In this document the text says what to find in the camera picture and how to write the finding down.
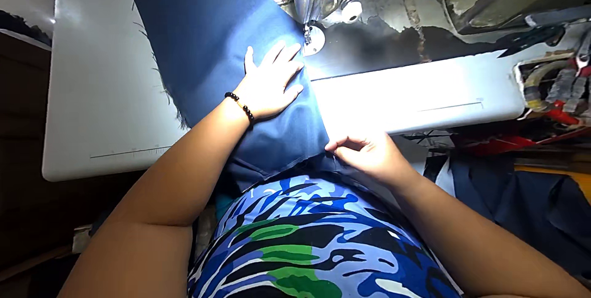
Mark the person's right index finger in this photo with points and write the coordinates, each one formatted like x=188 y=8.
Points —
x=344 y=141

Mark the person's left thumb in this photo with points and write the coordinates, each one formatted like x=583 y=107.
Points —
x=292 y=95

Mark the person's left forearm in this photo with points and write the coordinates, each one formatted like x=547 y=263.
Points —
x=189 y=164

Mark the dark navy cloth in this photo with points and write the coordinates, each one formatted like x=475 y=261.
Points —
x=526 y=196

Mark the person's left index finger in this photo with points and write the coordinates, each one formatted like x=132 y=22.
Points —
x=293 y=70

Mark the yellow flat object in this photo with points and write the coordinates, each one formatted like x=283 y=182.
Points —
x=572 y=177

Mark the white sewing table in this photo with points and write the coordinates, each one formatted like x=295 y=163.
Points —
x=101 y=81

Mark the red object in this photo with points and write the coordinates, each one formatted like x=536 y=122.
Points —
x=503 y=144

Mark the person's right hand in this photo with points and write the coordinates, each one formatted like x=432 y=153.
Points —
x=381 y=157

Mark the person's left middle finger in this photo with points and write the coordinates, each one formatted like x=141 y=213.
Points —
x=290 y=53

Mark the person's body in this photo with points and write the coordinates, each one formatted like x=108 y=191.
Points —
x=304 y=242

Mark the person's left ring finger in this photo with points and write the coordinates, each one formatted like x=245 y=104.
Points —
x=275 y=53

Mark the person's right forearm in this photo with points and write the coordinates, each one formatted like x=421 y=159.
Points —
x=475 y=233

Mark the person's left hand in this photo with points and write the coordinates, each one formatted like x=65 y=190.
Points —
x=265 y=88

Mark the person's left little finger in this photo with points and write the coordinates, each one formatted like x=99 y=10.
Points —
x=250 y=60

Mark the navy blue fabric panel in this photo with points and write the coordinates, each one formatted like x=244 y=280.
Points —
x=207 y=44

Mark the sewing machine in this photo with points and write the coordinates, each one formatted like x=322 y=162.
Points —
x=374 y=44

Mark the person's right thumb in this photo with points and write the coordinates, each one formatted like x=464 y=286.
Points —
x=348 y=155

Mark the black pointed tool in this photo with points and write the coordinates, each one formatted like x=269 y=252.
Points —
x=538 y=39

